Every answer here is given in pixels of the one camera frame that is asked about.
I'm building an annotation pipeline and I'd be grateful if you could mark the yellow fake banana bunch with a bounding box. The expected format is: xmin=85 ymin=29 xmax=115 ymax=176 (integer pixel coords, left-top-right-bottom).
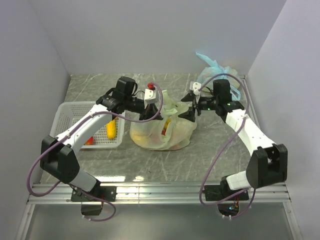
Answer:
xmin=163 ymin=118 xmax=171 ymax=130

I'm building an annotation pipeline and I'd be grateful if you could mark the light green plastic bag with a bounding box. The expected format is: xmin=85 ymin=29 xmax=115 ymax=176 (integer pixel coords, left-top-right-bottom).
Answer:
xmin=129 ymin=90 xmax=197 ymax=151

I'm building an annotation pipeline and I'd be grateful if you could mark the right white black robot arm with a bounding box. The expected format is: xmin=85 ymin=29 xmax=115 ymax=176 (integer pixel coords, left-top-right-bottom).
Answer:
xmin=180 ymin=79 xmax=288 ymax=201

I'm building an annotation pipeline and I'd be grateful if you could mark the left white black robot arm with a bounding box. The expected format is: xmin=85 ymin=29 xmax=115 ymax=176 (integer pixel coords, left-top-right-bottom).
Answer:
xmin=39 ymin=76 xmax=164 ymax=201

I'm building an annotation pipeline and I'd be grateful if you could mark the tied blue plastic bag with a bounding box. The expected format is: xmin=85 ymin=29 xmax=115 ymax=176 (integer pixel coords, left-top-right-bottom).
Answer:
xmin=196 ymin=52 xmax=241 ymax=101

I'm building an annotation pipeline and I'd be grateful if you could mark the yellow fake lemon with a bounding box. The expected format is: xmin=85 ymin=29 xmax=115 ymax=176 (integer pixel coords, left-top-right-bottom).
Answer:
xmin=106 ymin=119 xmax=117 ymax=139

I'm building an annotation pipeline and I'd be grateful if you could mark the red fake apple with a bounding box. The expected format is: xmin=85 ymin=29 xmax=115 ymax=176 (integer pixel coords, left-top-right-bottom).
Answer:
xmin=84 ymin=136 xmax=94 ymax=146

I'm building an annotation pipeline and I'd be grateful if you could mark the white plastic basket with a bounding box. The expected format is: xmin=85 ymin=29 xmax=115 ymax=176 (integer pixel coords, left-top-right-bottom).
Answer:
xmin=49 ymin=101 xmax=125 ymax=150

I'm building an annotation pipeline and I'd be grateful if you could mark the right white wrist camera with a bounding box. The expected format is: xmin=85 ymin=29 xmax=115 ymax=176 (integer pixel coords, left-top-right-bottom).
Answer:
xmin=189 ymin=81 xmax=202 ymax=96

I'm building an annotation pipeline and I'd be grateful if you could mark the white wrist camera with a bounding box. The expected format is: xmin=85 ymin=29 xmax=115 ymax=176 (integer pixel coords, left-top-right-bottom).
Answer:
xmin=189 ymin=81 xmax=202 ymax=96
xmin=143 ymin=82 xmax=159 ymax=105

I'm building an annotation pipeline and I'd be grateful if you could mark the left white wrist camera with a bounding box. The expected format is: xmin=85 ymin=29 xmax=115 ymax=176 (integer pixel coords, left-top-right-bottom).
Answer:
xmin=143 ymin=82 xmax=159 ymax=105

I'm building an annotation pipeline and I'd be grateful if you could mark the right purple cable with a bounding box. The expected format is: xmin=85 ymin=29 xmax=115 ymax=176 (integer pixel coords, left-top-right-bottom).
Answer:
xmin=198 ymin=73 xmax=256 ymax=218

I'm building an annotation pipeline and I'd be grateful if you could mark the purple cable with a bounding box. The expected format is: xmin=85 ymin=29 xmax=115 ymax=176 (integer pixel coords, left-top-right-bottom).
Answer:
xmin=26 ymin=81 xmax=165 ymax=222
xmin=198 ymin=73 xmax=256 ymax=218

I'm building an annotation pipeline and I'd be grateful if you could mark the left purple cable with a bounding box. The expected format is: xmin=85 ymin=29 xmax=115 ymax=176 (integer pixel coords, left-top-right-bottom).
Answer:
xmin=26 ymin=81 xmax=165 ymax=222

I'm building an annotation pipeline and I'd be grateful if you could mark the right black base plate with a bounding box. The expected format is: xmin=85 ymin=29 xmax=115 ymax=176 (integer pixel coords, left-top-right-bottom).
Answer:
xmin=203 ymin=185 xmax=249 ymax=202

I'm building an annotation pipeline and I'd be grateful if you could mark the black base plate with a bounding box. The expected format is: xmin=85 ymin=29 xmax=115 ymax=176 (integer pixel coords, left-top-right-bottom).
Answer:
xmin=203 ymin=185 xmax=249 ymax=202
xmin=70 ymin=186 xmax=117 ymax=202

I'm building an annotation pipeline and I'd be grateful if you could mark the aluminium mounting rail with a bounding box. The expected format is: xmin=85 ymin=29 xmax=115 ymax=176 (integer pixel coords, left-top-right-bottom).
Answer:
xmin=27 ymin=182 xmax=291 ymax=205

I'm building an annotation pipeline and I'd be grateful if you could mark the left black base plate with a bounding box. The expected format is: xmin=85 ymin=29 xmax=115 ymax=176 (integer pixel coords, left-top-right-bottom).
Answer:
xmin=70 ymin=186 xmax=117 ymax=202

